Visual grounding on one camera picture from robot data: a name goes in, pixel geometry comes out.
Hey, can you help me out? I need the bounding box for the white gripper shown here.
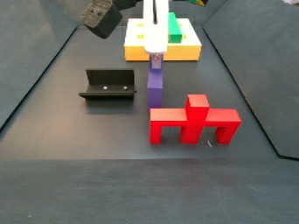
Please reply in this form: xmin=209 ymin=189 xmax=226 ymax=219
xmin=143 ymin=0 xmax=170 ymax=69

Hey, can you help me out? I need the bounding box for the purple E-shaped block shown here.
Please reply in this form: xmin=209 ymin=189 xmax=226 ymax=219
xmin=147 ymin=54 xmax=165 ymax=109

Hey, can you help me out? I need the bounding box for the yellow slotted base board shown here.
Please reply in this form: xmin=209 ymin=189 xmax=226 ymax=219
xmin=125 ymin=18 xmax=202 ymax=61

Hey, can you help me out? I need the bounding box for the green bar block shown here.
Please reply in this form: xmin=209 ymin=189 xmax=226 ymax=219
xmin=169 ymin=12 xmax=183 ymax=44

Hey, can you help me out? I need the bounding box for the red E-shaped block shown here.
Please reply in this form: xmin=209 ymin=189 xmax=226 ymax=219
xmin=150 ymin=94 xmax=242 ymax=144

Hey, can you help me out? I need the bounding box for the black angled bracket stand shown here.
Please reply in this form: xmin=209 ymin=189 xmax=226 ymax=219
xmin=79 ymin=68 xmax=137 ymax=100

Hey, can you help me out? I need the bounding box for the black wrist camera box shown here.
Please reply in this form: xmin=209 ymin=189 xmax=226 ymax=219
xmin=82 ymin=0 xmax=123 ymax=39

